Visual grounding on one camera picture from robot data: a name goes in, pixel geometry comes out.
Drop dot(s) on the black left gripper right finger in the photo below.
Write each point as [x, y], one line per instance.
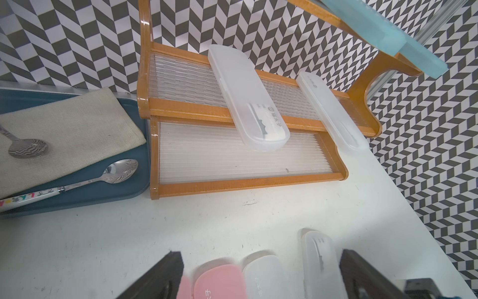
[363, 281]

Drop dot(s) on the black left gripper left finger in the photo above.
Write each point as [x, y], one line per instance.
[161, 281]

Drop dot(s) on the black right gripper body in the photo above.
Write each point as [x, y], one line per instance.
[420, 288]

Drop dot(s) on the white pencil case label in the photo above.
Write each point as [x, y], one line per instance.
[322, 275]

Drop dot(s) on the pink pencil case labelled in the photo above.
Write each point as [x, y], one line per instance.
[222, 282]

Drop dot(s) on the white pencil case labelled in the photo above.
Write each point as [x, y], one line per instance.
[265, 279]
[342, 129]

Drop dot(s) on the frosted white pencil case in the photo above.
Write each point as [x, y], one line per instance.
[256, 118]

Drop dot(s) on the teal pencil case plain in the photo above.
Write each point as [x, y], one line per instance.
[382, 34]

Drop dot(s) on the beige cloth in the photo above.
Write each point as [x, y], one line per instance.
[79, 131]

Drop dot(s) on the dark blue tray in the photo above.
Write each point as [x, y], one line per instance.
[96, 193]

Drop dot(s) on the silver spoon patterned handle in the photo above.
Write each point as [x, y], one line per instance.
[115, 173]

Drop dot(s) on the orange three-tier wire shelf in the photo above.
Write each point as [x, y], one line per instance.
[196, 148]

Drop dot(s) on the pink handled spoon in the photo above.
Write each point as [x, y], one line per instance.
[25, 148]

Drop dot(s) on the aluminium corner post right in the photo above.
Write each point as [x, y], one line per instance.
[441, 17]

